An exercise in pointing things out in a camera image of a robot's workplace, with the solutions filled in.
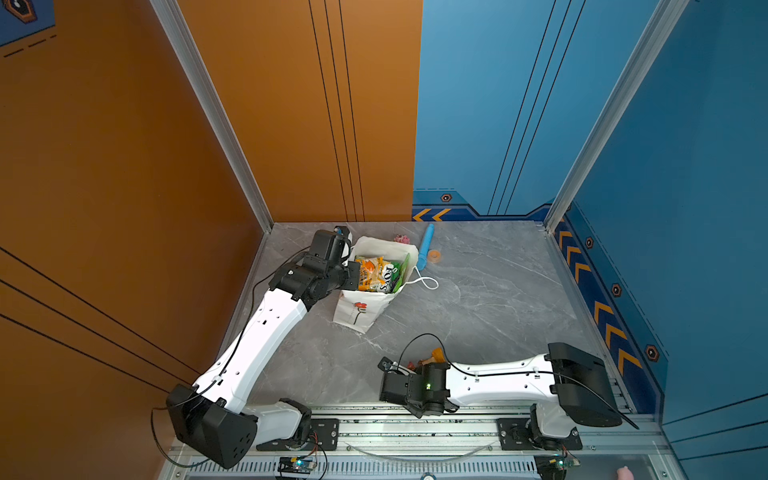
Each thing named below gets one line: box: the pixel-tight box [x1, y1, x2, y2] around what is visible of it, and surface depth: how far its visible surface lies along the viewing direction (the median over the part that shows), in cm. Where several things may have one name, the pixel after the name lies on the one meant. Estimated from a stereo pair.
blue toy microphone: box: [416, 223, 435, 271], surface depth 111 cm
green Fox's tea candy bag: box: [378, 262, 401, 294], surface depth 83 cm
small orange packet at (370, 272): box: [354, 256, 391, 292], surface depth 82 cm
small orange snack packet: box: [418, 347, 446, 365], surface depth 87 cm
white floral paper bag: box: [333, 236, 419, 333], surface depth 82 cm
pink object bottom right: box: [616, 465, 634, 480], surface depth 68 cm
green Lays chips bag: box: [393, 252, 410, 293], surface depth 85 cm
